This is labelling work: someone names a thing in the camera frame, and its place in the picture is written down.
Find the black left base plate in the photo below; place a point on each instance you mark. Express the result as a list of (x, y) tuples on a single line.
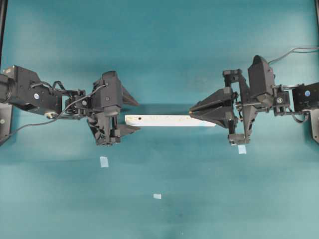
[(5, 122)]

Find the middle blue tape marker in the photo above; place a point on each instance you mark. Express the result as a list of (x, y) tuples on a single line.
[(157, 196)]

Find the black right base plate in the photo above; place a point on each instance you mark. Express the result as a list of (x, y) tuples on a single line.
[(311, 128)]

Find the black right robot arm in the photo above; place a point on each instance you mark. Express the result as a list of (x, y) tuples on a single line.
[(295, 100)]

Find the right blue tape marker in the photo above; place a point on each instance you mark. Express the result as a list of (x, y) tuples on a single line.
[(242, 149)]

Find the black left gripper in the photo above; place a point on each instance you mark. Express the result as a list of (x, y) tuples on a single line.
[(105, 130)]

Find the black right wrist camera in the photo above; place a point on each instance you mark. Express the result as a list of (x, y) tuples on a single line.
[(260, 82)]

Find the white particle board plank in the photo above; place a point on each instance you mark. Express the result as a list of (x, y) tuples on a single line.
[(166, 121)]

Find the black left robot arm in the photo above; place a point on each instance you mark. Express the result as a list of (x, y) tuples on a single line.
[(22, 88)]

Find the blue tape marker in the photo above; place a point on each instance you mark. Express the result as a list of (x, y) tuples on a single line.
[(104, 162), (242, 149), (157, 196)]

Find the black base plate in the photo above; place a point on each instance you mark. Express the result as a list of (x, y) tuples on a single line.
[(5, 122), (311, 128)]

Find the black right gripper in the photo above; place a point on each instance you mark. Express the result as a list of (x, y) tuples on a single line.
[(247, 105)]

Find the left blue tape marker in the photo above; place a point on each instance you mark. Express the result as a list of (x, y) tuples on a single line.
[(104, 162)]

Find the black left frame post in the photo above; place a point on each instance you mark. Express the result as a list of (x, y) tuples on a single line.
[(3, 11)]

